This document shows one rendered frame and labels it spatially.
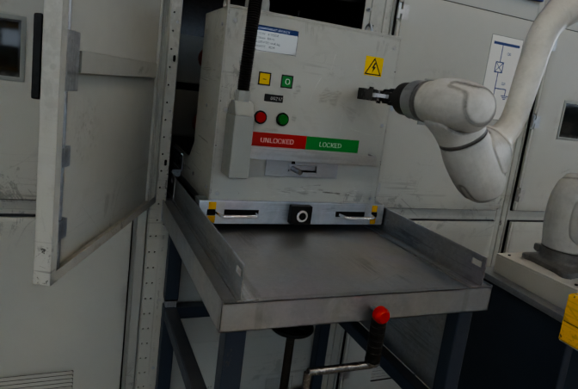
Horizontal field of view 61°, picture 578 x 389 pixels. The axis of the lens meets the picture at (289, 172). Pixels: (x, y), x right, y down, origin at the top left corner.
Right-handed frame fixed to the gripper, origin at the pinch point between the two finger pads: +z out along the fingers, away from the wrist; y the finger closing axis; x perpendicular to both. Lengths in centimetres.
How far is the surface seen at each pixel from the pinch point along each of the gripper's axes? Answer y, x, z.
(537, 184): 105, -27, 29
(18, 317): -82, -72, 29
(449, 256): 13.5, -35.5, -25.9
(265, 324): -36, -43, -37
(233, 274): -42, -35, -32
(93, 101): -67, -8, -6
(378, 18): 18.9, 24.7, 31.1
